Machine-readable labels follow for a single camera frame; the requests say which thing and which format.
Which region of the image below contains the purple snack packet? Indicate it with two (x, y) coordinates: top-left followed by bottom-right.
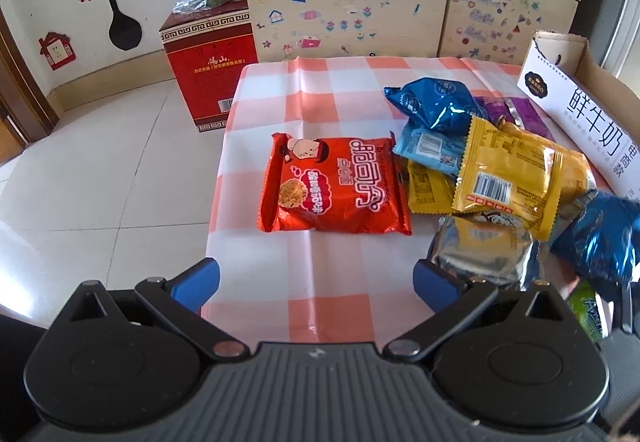
(475, 97), (554, 141)

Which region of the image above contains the small yellow snack packet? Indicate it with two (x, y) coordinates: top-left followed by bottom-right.
(408, 161), (456, 215)

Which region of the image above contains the silver foil snack packet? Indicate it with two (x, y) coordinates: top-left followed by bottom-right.
(427, 216), (540, 291)

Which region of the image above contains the light blue snack packet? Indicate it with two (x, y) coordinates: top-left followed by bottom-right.
(394, 121), (465, 176)

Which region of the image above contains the yellow barcode snack packet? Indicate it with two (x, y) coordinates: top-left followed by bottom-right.
(452, 117), (564, 242)

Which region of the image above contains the dark blue snack packet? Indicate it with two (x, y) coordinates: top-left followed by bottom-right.
(383, 77), (488, 137)

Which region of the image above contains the red snack packet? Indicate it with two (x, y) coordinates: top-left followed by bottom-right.
(257, 132), (411, 235)

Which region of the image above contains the orange-yellow snack packet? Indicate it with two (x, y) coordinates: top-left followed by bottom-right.
(498, 117), (597, 205)

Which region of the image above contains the green snack packet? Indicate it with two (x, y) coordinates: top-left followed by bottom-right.
(566, 280), (608, 342)

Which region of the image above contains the red cardboard box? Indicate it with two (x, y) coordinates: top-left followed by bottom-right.
(160, 0), (257, 131)

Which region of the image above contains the white milk cardboard box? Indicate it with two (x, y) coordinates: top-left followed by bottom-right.
(518, 31), (639, 199)

